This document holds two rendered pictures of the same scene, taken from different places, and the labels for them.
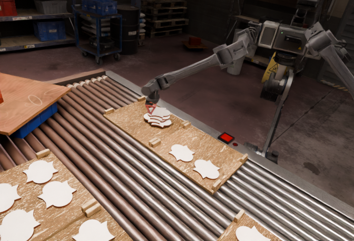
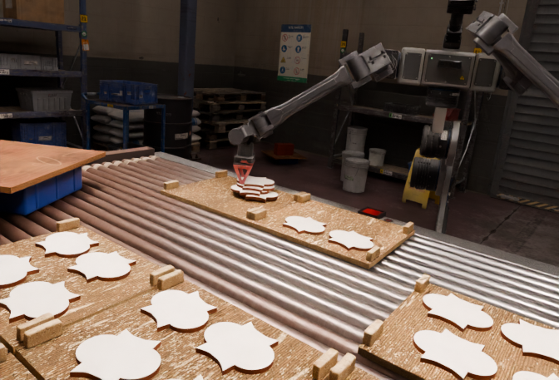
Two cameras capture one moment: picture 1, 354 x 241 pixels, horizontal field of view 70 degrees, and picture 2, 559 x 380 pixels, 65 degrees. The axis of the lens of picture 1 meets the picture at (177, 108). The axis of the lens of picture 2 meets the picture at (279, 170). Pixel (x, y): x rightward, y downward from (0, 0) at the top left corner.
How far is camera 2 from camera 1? 0.47 m
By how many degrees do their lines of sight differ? 16
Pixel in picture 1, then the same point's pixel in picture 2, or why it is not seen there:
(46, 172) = (77, 244)
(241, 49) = (381, 56)
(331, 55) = (512, 46)
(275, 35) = (422, 63)
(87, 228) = (165, 298)
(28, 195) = (51, 269)
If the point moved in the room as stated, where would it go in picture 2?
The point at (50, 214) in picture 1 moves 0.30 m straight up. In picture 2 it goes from (94, 288) to (91, 146)
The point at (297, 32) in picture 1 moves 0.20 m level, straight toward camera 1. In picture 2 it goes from (454, 55) to (453, 52)
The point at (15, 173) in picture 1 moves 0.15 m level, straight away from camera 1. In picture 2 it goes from (22, 247) to (7, 227)
